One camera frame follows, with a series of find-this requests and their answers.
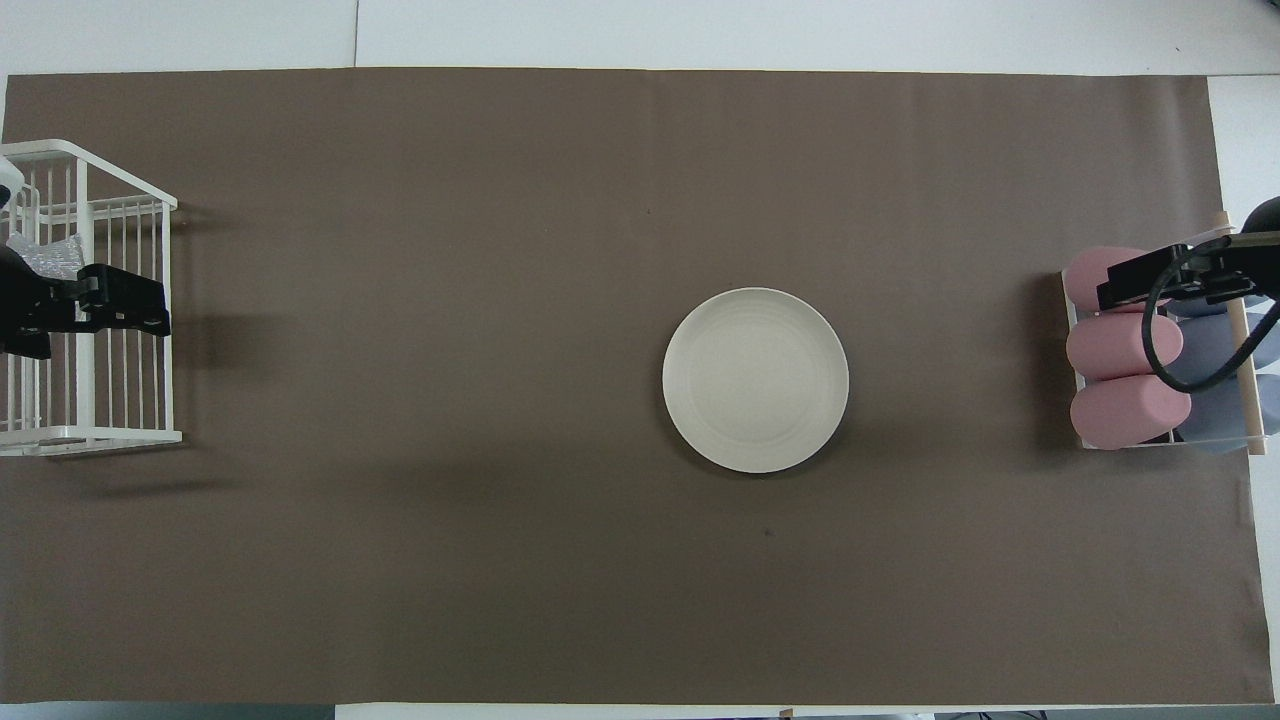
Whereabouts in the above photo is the cup holder with wooden rod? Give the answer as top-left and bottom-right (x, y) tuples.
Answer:
(1061, 209), (1271, 458)

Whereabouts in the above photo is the white round plate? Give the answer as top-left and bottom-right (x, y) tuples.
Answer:
(662, 287), (850, 474)

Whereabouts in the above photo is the pink plastic cup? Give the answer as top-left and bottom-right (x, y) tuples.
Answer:
(1070, 374), (1193, 451)
(1066, 312), (1185, 382)
(1063, 246), (1151, 314)

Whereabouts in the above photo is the brown table mat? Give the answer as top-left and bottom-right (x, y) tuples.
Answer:
(0, 67), (1273, 706)

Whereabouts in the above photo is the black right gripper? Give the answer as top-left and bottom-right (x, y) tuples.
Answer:
(1096, 230), (1280, 312)

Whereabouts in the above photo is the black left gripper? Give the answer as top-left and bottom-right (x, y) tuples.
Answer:
(0, 245), (172, 362)

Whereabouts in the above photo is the white wire dish rack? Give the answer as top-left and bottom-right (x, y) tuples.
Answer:
(0, 139), (184, 458)

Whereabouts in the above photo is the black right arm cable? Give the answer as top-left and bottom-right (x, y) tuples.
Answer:
(1143, 243), (1280, 394)

